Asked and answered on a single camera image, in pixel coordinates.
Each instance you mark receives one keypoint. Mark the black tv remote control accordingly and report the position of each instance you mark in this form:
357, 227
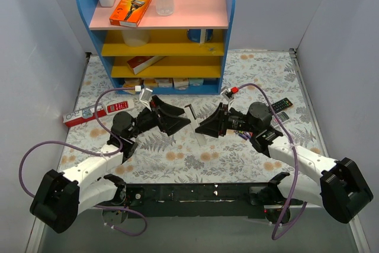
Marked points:
281, 105

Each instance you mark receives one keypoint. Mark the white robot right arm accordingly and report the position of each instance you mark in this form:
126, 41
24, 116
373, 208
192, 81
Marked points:
338, 186

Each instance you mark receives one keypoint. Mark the blue white can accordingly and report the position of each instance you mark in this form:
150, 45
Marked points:
200, 35

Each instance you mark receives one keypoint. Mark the pile of aaa batteries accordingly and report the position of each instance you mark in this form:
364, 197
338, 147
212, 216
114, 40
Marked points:
244, 135

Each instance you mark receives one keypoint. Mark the red white toothpaste box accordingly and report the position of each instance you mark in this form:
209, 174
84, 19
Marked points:
83, 115

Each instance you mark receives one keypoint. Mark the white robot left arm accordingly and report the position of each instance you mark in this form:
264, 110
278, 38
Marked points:
62, 196

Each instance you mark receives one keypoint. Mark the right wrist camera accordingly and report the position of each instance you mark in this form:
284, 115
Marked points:
229, 93

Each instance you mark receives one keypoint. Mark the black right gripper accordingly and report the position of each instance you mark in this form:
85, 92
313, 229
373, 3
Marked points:
222, 121

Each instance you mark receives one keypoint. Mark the orange razor box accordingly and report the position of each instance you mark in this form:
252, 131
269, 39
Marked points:
129, 13

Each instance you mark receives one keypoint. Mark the blue wooden shelf unit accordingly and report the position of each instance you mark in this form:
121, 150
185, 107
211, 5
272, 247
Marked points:
168, 37

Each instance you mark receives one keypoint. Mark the grey ac remote control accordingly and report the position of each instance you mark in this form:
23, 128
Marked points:
280, 117

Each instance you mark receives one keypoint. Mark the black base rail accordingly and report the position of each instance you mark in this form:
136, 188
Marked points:
246, 199

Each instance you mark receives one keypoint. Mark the white cup on shelf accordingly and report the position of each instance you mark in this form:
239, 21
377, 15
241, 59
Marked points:
135, 38

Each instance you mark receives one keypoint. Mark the red white box on shelf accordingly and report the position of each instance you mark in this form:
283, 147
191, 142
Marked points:
140, 63

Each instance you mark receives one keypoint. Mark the red white calculator remote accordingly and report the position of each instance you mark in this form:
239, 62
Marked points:
126, 105

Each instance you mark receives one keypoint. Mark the white slim remote control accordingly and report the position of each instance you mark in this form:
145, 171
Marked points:
190, 113

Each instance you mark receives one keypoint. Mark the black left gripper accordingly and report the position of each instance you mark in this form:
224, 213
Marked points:
160, 115

